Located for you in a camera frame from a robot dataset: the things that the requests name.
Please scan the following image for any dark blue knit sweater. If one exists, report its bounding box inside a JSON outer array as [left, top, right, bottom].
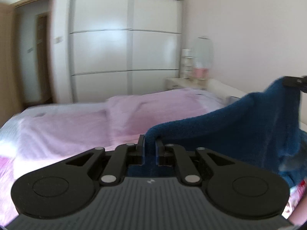
[[127, 77, 306, 187]]

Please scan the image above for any pink pillow right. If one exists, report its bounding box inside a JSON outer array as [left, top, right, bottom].
[[107, 88, 224, 138]]

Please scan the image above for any pink pillow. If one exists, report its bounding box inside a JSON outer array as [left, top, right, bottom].
[[20, 94, 159, 155], [107, 88, 224, 138]]

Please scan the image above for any white bed headboard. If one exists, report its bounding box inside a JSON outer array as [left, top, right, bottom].
[[206, 78, 307, 131]]

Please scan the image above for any pink pillow left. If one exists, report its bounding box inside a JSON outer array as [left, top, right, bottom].
[[20, 94, 159, 155]]

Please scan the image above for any white bedside table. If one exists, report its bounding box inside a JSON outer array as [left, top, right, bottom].
[[165, 78, 209, 90]]

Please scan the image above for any pink container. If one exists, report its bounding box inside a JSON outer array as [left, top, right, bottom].
[[193, 67, 209, 79]]

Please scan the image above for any white tiered shelf rack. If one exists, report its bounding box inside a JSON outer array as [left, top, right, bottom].
[[180, 49, 194, 79]]

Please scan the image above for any oval table mirror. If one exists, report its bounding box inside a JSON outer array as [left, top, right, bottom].
[[192, 37, 214, 69]]

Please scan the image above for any pink floral bed blanket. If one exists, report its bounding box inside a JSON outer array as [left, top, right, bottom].
[[0, 105, 307, 221]]

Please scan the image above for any white curved wardrobe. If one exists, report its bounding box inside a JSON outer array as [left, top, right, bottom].
[[68, 0, 183, 102]]

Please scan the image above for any wooden door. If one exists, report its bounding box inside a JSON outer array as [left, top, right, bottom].
[[1, 2, 22, 126]]

